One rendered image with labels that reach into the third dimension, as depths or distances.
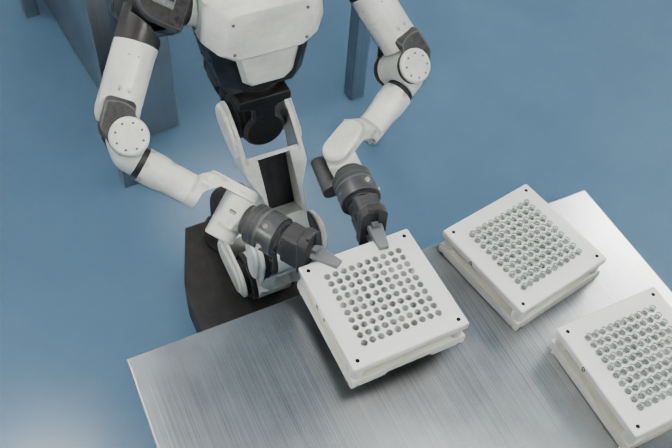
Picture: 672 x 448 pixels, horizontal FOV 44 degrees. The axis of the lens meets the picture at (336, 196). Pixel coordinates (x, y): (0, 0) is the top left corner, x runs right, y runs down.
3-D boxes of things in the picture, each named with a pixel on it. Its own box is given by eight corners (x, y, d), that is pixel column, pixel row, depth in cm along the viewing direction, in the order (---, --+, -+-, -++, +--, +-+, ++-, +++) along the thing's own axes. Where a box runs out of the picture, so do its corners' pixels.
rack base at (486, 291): (597, 276, 177) (601, 270, 175) (515, 331, 167) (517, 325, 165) (519, 202, 189) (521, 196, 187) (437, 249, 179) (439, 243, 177)
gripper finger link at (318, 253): (335, 271, 160) (308, 257, 162) (343, 260, 162) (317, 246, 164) (335, 266, 159) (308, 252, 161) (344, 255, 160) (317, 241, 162)
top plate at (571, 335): (734, 391, 155) (739, 385, 154) (632, 442, 148) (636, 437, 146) (651, 291, 169) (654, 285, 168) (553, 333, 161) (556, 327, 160)
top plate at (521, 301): (604, 263, 173) (607, 257, 172) (520, 318, 163) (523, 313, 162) (524, 188, 185) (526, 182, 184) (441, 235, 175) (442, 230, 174)
